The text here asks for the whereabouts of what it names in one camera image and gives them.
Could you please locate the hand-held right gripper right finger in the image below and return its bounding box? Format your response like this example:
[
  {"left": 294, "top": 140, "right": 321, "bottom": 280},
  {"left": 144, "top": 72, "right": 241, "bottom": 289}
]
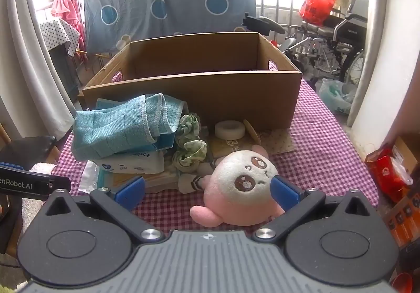
[{"left": 251, "top": 176, "right": 376, "bottom": 243}]

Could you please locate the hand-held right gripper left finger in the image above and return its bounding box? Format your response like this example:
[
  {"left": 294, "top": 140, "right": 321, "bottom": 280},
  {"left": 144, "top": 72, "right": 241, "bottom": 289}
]
[{"left": 44, "top": 176, "right": 166, "bottom": 243}]

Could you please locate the white tissue packet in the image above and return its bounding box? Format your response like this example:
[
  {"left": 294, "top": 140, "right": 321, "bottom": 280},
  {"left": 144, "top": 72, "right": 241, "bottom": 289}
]
[{"left": 90, "top": 148, "right": 165, "bottom": 176}]

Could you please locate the pink and white plush toy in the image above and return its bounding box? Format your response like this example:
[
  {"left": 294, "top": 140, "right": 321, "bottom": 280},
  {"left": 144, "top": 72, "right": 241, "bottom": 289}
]
[{"left": 177, "top": 145, "right": 289, "bottom": 227}]

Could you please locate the teal towel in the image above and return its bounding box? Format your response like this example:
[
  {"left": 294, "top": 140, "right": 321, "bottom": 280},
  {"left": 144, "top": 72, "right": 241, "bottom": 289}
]
[{"left": 72, "top": 93, "right": 190, "bottom": 161}]

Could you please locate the round beige pad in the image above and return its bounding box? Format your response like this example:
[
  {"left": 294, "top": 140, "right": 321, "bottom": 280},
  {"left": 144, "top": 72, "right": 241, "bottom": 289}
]
[{"left": 243, "top": 119, "right": 262, "bottom": 146}]

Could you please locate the brown cardboard box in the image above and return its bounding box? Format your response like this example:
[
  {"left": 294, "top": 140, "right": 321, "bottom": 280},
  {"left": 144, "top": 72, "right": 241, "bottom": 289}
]
[{"left": 82, "top": 32, "right": 303, "bottom": 133}]

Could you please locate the white fluffy cloth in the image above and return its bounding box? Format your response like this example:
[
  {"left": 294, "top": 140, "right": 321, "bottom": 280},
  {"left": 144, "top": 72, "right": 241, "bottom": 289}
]
[{"left": 20, "top": 162, "right": 57, "bottom": 232}]

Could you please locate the black stool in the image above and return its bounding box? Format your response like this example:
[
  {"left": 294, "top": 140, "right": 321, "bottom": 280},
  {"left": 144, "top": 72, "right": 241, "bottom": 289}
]
[{"left": 0, "top": 135, "right": 57, "bottom": 163}]

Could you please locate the beige floral cloth mat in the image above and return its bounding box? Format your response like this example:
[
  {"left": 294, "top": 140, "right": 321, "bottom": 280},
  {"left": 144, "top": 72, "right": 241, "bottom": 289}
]
[{"left": 210, "top": 128, "right": 298, "bottom": 156}]

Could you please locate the red checkered tablecloth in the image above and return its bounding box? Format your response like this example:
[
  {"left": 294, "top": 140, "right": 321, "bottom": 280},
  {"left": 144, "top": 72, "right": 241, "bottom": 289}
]
[{"left": 52, "top": 61, "right": 380, "bottom": 238}]

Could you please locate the brown paper envelope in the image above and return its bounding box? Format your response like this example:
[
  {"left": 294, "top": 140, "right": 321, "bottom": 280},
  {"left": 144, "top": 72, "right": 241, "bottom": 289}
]
[{"left": 206, "top": 135, "right": 260, "bottom": 160}]

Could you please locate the white tape roll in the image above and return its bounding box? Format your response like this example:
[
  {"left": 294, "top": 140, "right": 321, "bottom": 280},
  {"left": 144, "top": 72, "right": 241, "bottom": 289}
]
[{"left": 214, "top": 120, "right": 246, "bottom": 139}]

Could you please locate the red snack packet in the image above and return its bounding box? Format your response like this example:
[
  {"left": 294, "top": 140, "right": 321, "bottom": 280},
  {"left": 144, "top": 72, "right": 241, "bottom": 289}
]
[{"left": 365, "top": 147, "right": 414, "bottom": 204}]

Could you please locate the white plastic bag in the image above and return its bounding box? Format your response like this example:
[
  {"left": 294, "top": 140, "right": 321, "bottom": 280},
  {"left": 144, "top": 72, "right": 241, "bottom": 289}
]
[{"left": 318, "top": 78, "right": 357, "bottom": 116}]

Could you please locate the orange carton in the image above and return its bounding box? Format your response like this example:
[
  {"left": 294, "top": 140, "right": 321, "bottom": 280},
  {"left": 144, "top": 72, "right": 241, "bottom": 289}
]
[{"left": 377, "top": 187, "right": 420, "bottom": 248}]

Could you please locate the small open cardboard carton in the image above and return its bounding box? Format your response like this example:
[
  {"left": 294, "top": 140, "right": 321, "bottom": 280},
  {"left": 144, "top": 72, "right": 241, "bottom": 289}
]
[{"left": 391, "top": 133, "right": 420, "bottom": 166}]

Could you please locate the red plastic cup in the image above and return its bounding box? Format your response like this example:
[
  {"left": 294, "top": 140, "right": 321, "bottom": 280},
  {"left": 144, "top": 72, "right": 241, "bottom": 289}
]
[{"left": 388, "top": 271, "right": 414, "bottom": 293}]

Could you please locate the white polka-dot cloth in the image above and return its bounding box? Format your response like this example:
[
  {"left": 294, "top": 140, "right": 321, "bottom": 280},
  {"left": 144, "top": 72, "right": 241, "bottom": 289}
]
[{"left": 39, "top": 19, "right": 81, "bottom": 58}]

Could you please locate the folded wheelchair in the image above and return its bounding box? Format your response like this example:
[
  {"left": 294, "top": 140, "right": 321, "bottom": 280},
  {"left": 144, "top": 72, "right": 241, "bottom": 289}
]
[{"left": 288, "top": 0, "right": 370, "bottom": 84}]

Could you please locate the black padded seat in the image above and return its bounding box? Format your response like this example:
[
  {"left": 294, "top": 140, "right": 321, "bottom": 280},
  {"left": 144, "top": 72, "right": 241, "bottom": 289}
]
[{"left": 242, "top": 12, "right": 286, "bottom": 36}]

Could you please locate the pink hanging garment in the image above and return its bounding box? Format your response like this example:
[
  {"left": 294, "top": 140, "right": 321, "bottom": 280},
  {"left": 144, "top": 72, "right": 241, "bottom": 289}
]
[{"left": 51, "top": 0, "right": 86, "bottom": 48}]

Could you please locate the red plastic bag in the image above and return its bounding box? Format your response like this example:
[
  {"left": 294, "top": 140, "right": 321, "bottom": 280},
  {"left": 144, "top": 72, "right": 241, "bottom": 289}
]
[{"left": 299, "top": 0, "right": 337, "bottom": 26}]

